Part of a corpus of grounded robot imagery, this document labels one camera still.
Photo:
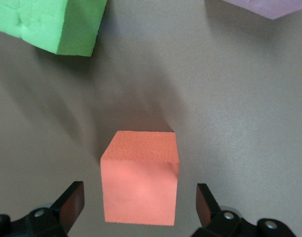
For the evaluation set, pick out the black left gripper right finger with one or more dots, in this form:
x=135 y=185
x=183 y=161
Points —
x=206 y=209

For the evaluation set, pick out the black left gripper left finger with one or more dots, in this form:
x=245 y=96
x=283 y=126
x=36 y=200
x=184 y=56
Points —
x=69 y=209

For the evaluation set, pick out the orange foam cube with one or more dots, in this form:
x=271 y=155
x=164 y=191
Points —
x=138 y=187

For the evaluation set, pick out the green foam cube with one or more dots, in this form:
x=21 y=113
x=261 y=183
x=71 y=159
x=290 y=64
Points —
x=42 y=22

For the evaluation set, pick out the pink foam cube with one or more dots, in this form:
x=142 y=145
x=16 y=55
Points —
x=264 y=7

